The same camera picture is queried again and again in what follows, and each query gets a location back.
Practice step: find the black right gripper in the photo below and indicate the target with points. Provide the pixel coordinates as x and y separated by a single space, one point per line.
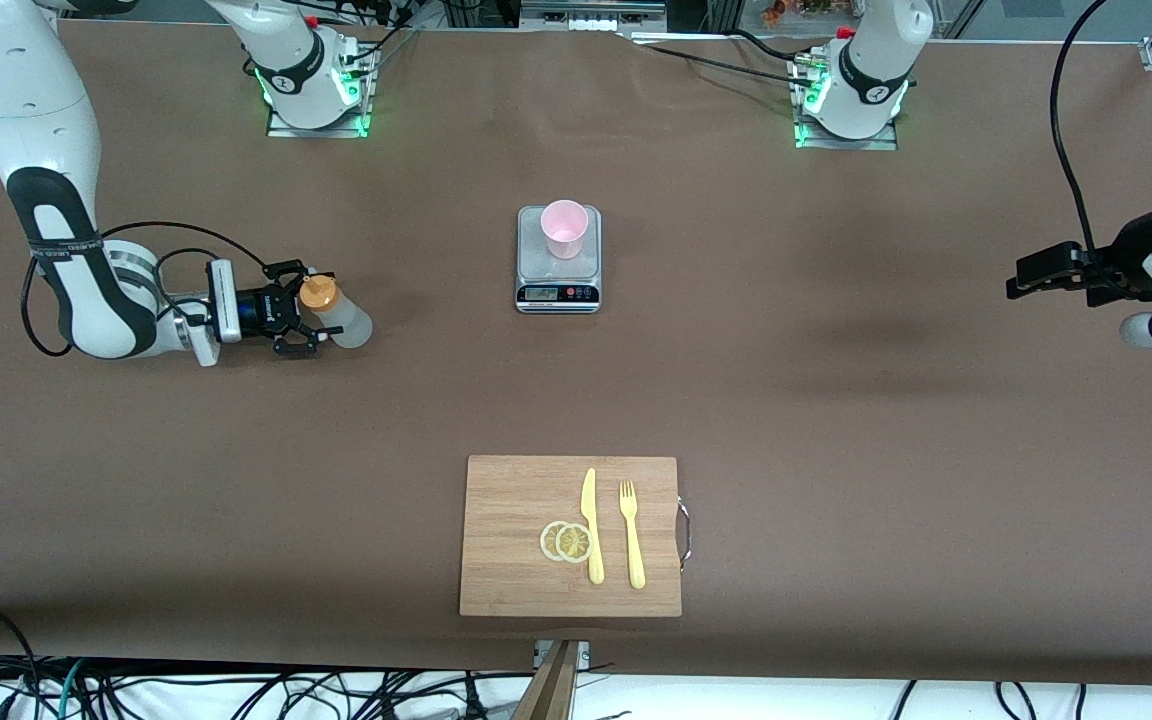
258 307

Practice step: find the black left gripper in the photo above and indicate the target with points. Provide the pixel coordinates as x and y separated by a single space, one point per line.
1114 265

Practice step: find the translucent sauce bottle orange cap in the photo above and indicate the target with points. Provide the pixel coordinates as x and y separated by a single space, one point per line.
351 325

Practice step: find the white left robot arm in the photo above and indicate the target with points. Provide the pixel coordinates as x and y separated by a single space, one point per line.
876 70

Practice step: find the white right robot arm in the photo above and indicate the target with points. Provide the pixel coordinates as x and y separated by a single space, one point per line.
36 100

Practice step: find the pink plastic cup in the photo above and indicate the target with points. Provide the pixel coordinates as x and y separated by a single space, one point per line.
564 225

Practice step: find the silver digital kitchen scale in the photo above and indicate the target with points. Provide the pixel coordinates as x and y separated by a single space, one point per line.
536 270

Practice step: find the brown table cover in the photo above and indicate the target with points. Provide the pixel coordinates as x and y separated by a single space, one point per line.
836 400

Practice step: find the bamboo cutting board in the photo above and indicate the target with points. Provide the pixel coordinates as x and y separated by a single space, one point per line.
506 560

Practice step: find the lemon slice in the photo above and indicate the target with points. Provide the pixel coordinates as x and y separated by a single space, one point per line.
574 543
546 541

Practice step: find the yellow plastic knife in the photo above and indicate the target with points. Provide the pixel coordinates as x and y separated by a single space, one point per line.
589 500

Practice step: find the colourful toy food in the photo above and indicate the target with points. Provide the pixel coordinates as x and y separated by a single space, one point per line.
806 8

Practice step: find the yellow plastic fork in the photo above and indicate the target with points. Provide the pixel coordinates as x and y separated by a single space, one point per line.
633 545

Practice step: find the white power strip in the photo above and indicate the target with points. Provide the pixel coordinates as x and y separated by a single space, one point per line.
591 18

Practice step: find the metal bracket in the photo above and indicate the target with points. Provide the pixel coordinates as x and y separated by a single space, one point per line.
584 652

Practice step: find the wooden post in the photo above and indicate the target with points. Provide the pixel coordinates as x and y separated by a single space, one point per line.
551 690

